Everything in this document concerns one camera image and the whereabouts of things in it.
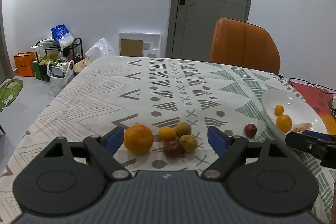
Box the peeled pomelo piece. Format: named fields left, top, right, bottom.
left=291, top=123, right=312, bottom=133

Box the large orange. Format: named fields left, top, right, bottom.
left=123, top=124, right=154, bottom=155
left=276, top=114, right=292, bottom=133

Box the tiny orange kumquat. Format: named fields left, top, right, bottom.
left=274, top=105, right=284, bottom=116

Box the green lime back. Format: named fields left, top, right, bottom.
left=175, top=122, right=191, bottom=138

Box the green lime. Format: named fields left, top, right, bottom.
left=179, top=134, right=198, bottom=153
left=175, top=122, right=191, bottom=138

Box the small mandarin orange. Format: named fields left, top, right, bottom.
left=158, top=127, right=177, bottom=142

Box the lone red apple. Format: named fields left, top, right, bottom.
left=244, top=123, right=257, bottom=138

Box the white bakery plate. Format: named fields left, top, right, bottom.
left=261, top=89, right=328, bottom=143

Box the red placemat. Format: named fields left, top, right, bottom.
left=291, top=82, right=335, bottom=135

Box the green lime front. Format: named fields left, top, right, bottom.
left=179, top=134, right=198, bottom=153

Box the patterned tablecloth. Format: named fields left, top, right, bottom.
left=0, top=56, right=336, bottom=224

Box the white bag of items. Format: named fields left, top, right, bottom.
left=47, top=60, right=75, bottom=97

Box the clear plastic bag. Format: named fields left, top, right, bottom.
left=85, top=38, right=117, bottom=61

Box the orange leather chair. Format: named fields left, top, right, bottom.
left=210, top=18, right=281, bottom=75

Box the green floor mat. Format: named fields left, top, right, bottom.
left=0, top=79, right=23, bottom=112

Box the black metal rack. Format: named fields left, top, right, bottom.
left=31, top=37, right=84, bottom=81

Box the orange box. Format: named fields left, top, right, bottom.
left=14, top=52, right=35, bottom=77

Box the blue white plastic bag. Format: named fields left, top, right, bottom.
left=51, top=24, right=75, bottom=50

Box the black cable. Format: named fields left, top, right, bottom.
left=278, top=74, right=336, bottom=94

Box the white foam packaging frame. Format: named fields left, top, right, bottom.
left=118, top=32, right=161, bottom=58

